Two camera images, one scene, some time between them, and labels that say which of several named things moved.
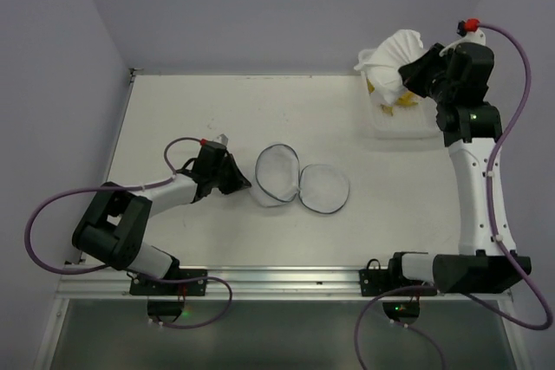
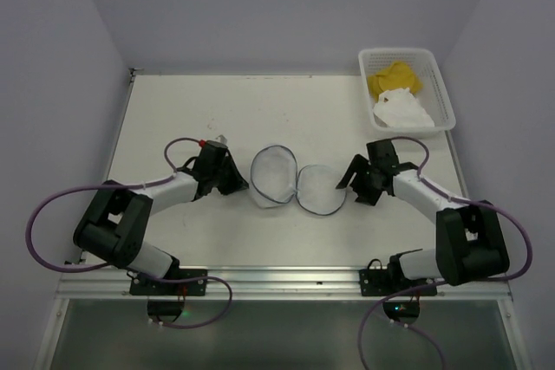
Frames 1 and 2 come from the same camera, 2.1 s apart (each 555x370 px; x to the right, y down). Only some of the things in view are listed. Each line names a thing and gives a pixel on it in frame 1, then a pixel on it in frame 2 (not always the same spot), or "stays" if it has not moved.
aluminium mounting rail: (251, 283) stays
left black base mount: (166, 311) stays
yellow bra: (405, 99) -> (399, 75)
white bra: (381, 63) -> (399, 107)
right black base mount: (375, 282) stays
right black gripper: (418, 72) -> (368, 177)
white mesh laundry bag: (279, 178) stays
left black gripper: (226, 173) stays
